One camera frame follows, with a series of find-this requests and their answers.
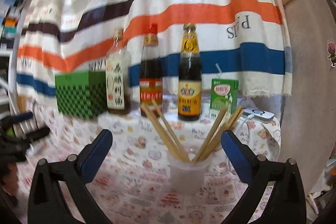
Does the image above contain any green checkered box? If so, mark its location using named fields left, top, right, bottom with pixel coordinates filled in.
left=55, top=70, right=108, bottom=119

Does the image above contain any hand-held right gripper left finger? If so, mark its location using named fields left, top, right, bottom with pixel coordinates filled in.
left=28, top=129, right=113, bottom=224

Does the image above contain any bear print cloth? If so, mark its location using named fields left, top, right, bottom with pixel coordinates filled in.
left=24, top=97, right=281, bottom=169

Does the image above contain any striped backdrop cloth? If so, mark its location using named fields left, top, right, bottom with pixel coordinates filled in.
left=16, top=0, right=293, bottom=109

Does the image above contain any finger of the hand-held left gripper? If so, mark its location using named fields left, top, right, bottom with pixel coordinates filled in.
left=24, top=126, right=51, bottom=143
left=12, top=112, right=34, bottom=124

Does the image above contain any beige cabinet side panel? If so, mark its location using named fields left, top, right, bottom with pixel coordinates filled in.
left=280, top=0, right=336, bottom=195

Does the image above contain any cartoon wall sticker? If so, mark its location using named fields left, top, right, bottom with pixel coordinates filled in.
left=326, top=39, right=336, bottom=67

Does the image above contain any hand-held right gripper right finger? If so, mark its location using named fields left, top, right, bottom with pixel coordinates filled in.
left=221, top=130, right=307, bottom=224

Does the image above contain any green milk carton with straw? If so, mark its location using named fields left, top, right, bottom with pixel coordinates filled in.
left=209, top=63, right=239, bottom=119

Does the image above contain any clear cooking wine bottle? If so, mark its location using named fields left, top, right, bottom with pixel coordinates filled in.
left=105, top=28, right=132, bottom=115

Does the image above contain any red cap sauce bottle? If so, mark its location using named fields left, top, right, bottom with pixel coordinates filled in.
left=139, top=23, right=164, bottom=117

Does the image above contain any red print tablecloth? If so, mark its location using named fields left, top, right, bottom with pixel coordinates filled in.
left=16, top=151, right=273, bottom=224

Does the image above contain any yellow label dark sauce bottle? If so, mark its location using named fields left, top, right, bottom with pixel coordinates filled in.
left=178, top=24, right=202, bottom=121

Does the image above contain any wooden chopstick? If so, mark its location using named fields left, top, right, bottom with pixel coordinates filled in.
left=193, top=107, right=227, bottom=163
left=140, top=103, right=185, bottom=163
left=151, top=100, right=191, bottom=163
left=199, top=106, right=244, bottom=163

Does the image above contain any translucent plastic cup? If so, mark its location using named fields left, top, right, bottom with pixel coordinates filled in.
left=167, top=147, right=212, bottom=197

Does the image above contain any white power bank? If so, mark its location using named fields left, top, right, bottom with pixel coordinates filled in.
left=243, top=109, right=275, bottom=123

